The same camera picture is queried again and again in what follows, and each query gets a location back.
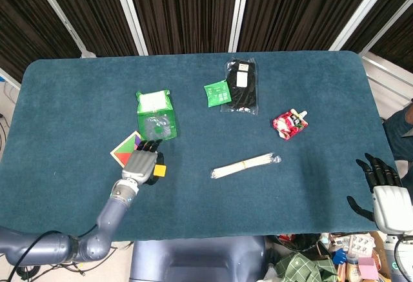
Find large red triangle piece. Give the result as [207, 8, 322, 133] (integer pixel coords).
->
[112, 152, 133, 167]

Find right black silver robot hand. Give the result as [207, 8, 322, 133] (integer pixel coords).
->
[347, 152, 413, 235]

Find green triangle puzzle piece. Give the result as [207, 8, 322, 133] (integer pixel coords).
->
[113, 134, 138, 154]

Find green plaid cloth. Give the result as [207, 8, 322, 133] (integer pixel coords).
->
[274, 252, 338, 282]

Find pink box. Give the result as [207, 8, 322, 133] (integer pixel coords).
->
[358, 257, 379, 279]

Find green bag with white cloth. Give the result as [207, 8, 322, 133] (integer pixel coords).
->
[135, 89, 179, 141]

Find clear blister pack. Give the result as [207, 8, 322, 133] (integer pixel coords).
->
[349, 234, 375, 257]

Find person in blue clothes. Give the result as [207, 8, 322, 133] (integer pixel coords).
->
[382, 100, 413, 179]

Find black socks in clear bag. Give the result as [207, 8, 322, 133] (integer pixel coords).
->
[220, 57, 260, 116]

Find wrapped white chopstick bundle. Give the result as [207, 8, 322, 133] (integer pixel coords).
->
[210, 152, 282, 181]

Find grey-blue robot torso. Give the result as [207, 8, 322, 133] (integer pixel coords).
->
[128, 235, 267, 282]

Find wooden tangram puzzle tray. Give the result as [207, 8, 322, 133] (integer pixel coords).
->
[110, 130, 143, 168]

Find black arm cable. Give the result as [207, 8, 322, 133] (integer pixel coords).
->
[6, 223, 98, 282]

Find teal tablecloth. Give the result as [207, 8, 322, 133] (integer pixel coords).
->
[0, 50, 403, 243]

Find small green packet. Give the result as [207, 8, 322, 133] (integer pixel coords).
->
[203, 81, 232, 108]

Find red white snack pouch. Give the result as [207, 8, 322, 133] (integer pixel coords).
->
[272, 108, 309, 142]

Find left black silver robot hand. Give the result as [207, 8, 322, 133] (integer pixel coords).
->
[121, 139, 166, 186]

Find white frame post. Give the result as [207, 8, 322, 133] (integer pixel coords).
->
[228, 0, 252, 53]
[28, 0, 97, 59]
[359, 3, 413, 55]
[328, 0, 399, 52]
[110, 0, 148, 56]

